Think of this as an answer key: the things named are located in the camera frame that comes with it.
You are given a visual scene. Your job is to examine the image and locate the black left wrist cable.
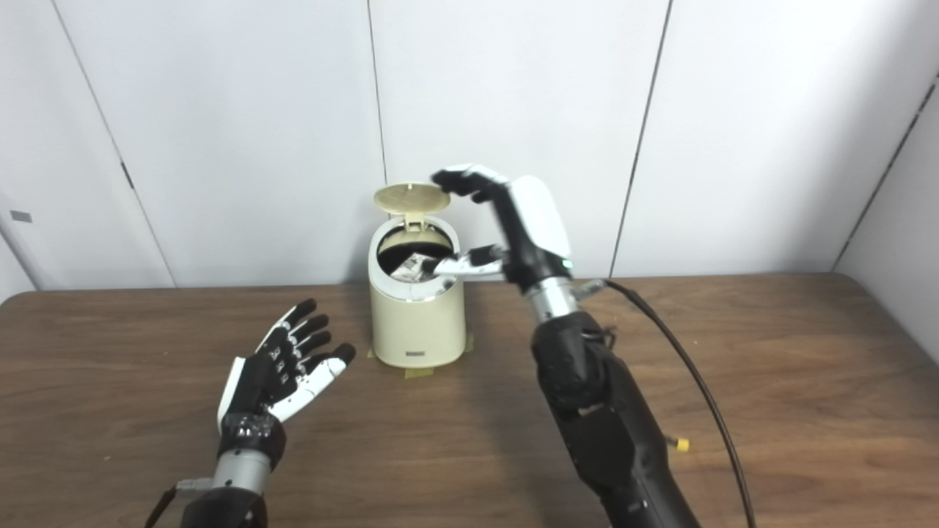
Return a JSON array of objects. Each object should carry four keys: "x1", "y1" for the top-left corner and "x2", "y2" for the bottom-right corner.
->
[{"x1": 145, "y1": 478, "x2": 213, "y2": 528}]

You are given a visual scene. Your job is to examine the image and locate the white and black left hand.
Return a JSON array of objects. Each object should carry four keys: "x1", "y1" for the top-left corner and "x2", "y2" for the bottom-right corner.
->
[{"x1": 217, "y1": 298, "x2": 357, "y2": 470}]

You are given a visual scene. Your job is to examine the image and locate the white green milk carton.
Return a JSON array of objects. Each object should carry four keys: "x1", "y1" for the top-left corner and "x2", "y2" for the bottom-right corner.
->
[{"x1": 391, "y1": 253, "x2": 441, "y2": 283}]

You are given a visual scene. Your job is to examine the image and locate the white and black right hand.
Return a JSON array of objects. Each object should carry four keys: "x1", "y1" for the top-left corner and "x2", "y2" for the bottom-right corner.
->
[{"x1": 422, "y1": 164, "x2": 573, "y2": 294}]

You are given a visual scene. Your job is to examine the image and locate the cream-colored lidded bin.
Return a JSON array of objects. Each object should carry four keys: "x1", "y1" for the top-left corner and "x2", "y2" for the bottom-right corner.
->
[{"x1": 368, "y1": 182, "x2": 467, "y2": 370}]

